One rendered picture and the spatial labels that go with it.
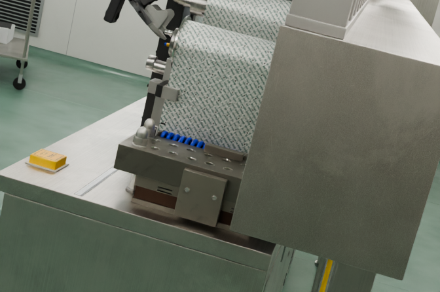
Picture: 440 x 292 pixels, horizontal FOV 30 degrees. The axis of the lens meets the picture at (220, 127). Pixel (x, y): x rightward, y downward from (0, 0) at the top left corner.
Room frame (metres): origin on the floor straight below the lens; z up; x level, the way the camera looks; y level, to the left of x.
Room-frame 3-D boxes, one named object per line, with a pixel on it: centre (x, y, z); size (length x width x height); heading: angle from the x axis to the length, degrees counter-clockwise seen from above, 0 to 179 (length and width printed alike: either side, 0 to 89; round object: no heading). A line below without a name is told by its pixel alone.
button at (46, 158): (1.91, 0.39, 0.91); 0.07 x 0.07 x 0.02; 81
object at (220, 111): (1.95, 0.03, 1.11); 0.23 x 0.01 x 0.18; 81
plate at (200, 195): (1.73, 0.01, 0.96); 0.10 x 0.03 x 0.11; 81
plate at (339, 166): (2.60, -0.40, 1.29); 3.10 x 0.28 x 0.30; 171
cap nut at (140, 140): (1.81, 0.17, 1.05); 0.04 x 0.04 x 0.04
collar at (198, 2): (2.28, 0.12, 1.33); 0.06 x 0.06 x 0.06; 81
